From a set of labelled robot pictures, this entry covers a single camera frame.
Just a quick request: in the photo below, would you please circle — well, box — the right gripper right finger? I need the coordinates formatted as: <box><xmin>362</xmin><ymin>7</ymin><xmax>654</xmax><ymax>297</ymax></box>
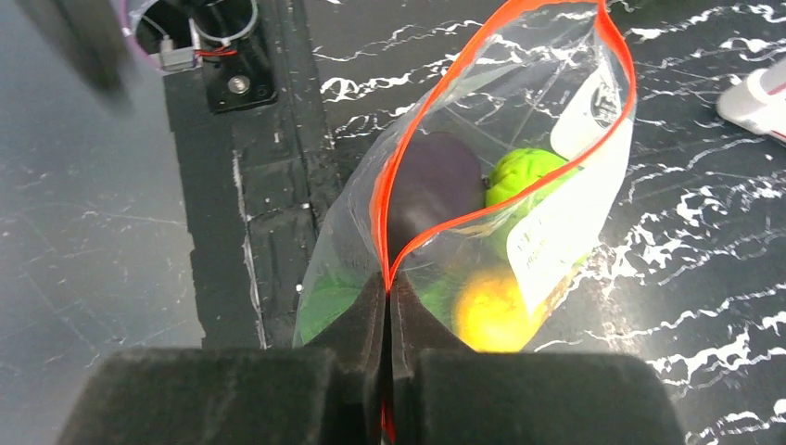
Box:
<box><xmin>387</xmin><ymin>276</ymin><xmax>683</xmax><ymax>444</ymax></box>

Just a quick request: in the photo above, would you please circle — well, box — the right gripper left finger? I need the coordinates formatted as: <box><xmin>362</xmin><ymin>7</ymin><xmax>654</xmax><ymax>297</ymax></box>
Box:
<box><xmin>58</xmin><ymin>274</ymin><xmax>386</xmax><ymax>444</ymax></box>

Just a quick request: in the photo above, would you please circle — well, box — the toy yellow corn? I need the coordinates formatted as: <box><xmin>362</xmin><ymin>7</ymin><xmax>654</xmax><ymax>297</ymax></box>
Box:
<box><xmin>453</xmin><ymin>268</ymin><xmax>549</xmax><ymax>352</ymax></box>

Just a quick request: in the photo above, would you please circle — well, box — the toy bok choy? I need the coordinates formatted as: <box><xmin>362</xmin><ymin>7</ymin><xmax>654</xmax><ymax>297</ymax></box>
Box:
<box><xmin>295</xmin><ymin>238</ymin><xmax>468</xmax><ymax>350</ymax></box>

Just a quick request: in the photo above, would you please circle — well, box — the clear zip bag orange zipper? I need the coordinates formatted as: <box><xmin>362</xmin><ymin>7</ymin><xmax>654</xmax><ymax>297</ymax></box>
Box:
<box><xmin>315</xmin><ymin>1</ymin><xmax>636</xmax><ymax>320</ymax></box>

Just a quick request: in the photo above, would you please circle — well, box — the toy purple eggplant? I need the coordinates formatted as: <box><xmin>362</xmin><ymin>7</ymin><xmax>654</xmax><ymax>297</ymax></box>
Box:
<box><xmin>387</xmin><ymin>132</ymin><xmax>486</xmax><ymax>261</ymax></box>

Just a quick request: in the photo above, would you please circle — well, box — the toy green lime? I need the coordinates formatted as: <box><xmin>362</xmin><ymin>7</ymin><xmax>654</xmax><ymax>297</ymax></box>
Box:
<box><xmin>485</xmin><ymin>147</ymin><xmax>582</xmax><ymax>215</ymax></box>

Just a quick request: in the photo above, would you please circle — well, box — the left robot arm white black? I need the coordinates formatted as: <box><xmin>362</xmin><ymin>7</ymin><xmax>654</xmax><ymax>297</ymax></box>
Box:
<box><xmin>119</xmin><ymin>1</ymin><xmax>277</xmax><ymax>113</ymax></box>

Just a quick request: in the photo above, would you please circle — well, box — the black marble pattern mat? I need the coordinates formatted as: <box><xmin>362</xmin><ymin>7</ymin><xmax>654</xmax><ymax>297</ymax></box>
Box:
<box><xmin>307</xmin><ymin>1</ymin><xmax>785</xmax><ymax>444</ymax></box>

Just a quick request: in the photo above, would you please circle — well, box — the white PVC pipe frame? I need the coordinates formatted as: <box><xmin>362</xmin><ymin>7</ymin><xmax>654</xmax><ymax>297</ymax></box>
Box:
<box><xmin>716</xmin><ymin>59</ymin><xmax>785</xmax><ymax>143</ymax></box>

